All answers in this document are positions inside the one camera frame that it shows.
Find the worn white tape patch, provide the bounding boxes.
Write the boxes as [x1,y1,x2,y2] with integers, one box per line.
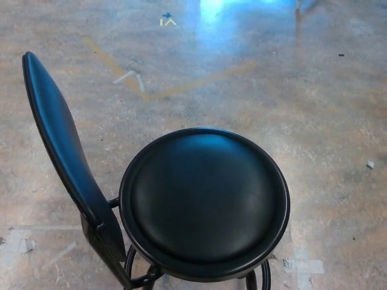
[0,225,37,269]

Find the white crossed tape patch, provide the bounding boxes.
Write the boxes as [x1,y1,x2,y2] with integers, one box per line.
[282,248,325,288]

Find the black swivel bar chair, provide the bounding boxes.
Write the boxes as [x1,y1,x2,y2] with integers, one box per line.
[21,51,292,290]

